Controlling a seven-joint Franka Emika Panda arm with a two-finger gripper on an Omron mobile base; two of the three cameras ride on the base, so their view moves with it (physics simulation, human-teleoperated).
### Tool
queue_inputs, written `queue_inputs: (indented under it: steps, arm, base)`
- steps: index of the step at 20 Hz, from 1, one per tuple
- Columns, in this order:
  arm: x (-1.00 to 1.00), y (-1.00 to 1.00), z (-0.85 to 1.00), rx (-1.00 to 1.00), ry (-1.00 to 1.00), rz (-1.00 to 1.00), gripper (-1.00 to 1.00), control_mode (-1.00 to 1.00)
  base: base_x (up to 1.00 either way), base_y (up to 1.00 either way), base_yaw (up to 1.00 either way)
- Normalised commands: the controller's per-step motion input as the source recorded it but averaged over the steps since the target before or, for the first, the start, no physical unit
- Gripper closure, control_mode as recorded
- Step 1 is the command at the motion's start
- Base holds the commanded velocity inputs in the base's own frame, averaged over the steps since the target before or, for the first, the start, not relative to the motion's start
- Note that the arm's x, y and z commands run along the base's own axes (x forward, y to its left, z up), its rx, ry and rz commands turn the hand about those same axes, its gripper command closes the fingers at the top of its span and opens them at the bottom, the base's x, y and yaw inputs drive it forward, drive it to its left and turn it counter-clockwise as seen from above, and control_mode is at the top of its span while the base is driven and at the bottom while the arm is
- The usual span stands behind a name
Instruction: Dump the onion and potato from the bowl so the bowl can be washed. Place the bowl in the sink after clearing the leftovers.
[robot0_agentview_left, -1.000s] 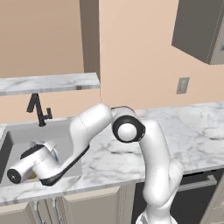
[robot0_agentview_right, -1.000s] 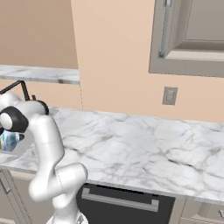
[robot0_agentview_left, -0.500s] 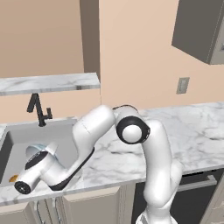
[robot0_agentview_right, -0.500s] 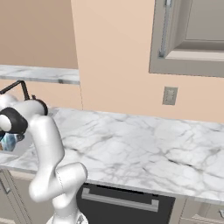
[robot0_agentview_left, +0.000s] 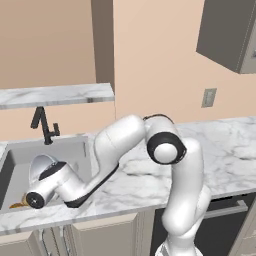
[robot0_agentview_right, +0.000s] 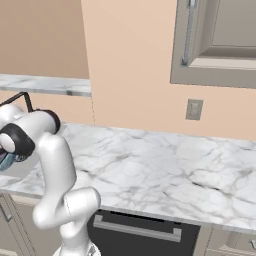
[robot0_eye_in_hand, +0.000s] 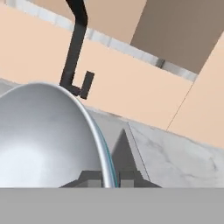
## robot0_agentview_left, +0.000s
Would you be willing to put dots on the black sink tap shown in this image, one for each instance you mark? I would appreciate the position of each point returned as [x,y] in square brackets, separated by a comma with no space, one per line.
[46,130]

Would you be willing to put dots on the brown rounded object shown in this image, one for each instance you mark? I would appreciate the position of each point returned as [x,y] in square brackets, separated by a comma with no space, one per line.
[17,204]

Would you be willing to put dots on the grey wall cupboard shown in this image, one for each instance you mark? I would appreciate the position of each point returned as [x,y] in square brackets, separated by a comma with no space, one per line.
[221,30]

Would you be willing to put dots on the grey kitchen sink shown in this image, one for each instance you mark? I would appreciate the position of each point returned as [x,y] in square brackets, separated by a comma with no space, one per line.
[71,150]

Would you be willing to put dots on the black dishwasher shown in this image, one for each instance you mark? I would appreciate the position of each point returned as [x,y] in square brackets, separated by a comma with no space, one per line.
[216,236]

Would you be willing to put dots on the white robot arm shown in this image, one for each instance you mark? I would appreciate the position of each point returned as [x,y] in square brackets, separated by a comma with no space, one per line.
[116,143]

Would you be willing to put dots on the beige cupboard door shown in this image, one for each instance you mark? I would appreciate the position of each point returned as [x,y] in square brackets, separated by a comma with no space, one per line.
[15,246]
[106,236]

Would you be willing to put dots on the grey wall socket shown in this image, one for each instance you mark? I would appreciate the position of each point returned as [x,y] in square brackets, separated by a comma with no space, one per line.
[209,97]

